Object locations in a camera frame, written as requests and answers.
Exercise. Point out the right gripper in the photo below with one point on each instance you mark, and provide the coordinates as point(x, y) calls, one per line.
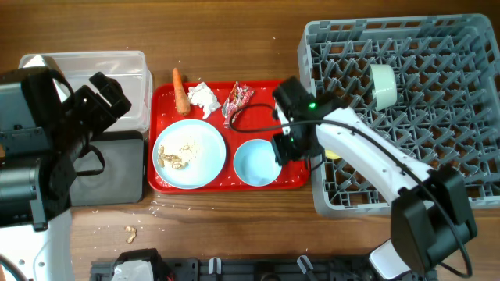
point(283, 148)

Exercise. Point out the yellow cup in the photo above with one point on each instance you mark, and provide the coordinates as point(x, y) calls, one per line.
point(331, 155)

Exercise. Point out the light blue plate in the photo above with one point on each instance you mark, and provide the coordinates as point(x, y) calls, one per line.
point(201, 143)

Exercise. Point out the clear plastic bin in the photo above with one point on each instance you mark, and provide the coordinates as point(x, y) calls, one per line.
point(129, 68)

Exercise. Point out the grey dishwasher rack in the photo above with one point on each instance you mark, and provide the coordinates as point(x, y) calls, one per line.
point(447, 77)

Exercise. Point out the crumpled white tissue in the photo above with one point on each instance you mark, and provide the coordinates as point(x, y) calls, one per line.
point(203, 97)

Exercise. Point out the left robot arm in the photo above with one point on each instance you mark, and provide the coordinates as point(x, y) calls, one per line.
point(46, 126)

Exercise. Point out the mint green bowl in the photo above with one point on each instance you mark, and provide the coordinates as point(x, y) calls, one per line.
point(384, 91)

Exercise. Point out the black tray bin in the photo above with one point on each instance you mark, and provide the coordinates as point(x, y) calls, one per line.
point(122, 180)

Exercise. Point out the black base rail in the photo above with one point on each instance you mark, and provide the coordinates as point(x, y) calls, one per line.
point(148, 264)

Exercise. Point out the orange carrot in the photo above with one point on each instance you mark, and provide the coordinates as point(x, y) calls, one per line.
point(183, 106)

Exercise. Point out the food scrap on table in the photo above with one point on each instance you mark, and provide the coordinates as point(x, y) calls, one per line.
point(132, 234)

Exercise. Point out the red snack wrapper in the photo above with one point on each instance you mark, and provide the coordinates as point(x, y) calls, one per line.
point(238, 97)

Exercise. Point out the light blue small bowl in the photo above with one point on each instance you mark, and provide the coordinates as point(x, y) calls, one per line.
point(255, 163)

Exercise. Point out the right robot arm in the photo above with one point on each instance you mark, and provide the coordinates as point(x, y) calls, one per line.
point(431, 216)

